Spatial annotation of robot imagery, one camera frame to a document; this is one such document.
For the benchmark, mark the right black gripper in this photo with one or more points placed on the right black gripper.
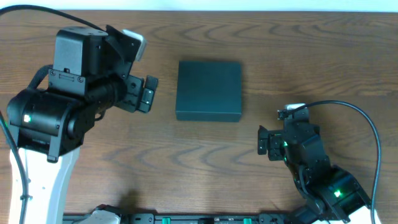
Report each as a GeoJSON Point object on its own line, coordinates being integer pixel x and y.
{"type": "Point", "coordinates": [275, 141]}

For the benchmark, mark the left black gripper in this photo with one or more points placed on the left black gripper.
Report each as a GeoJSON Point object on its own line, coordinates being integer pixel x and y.
{"type": "Point", "coordinates": [129, 101]}

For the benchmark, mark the dark green box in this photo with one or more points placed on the dark green box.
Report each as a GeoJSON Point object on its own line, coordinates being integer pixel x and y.
{"type": "Point", "coordinates": [209, 91]}

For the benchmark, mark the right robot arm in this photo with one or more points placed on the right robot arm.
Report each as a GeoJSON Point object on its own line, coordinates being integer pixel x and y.
{"type": "Point", "coordinates": [332, 194]}

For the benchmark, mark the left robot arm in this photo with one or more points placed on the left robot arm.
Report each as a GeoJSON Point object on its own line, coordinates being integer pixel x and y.
{"type": "Point", "coordinates": [49, 119]}

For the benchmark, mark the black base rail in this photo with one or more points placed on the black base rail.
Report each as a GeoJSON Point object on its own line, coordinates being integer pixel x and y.
{"type": "Point", "coordinates": [148, 218]}

